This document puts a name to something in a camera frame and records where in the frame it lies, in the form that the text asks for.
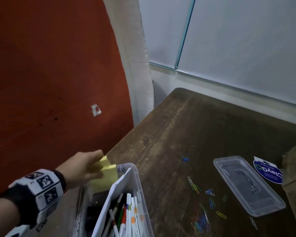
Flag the person's left hand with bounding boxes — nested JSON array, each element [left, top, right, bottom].
[[55, 150, 105, 190]]

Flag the pile of white papers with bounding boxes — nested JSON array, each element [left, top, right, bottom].
[[76, 168, 133, 237]]

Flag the red cap marker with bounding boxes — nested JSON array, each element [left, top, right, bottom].
[[119, 206, 128, 237]]

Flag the clear plastic storage bin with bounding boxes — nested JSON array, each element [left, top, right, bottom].
[[74, 163, 155, 237]]

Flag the white highlighter yellow band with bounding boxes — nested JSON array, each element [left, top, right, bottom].
[[136, 191, 146, 237]]

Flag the coloured paper clips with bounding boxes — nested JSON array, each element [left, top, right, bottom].
[[182, 145, 258, 234]]

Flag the clear plastic container lid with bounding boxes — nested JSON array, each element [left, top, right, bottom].
[[213, 156, 286, 218]]

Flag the black wristband with marker tiles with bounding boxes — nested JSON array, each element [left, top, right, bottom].
[[0, 169, 66, 227]]

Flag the red panel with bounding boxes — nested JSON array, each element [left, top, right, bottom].
[[0, 0, 135, 201]]

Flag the round blue sticker card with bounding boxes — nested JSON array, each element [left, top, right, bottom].
[[253, 156, 283, 184]]

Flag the frosted glass partition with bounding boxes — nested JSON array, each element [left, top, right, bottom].
[[138, 0, 296, 108]]

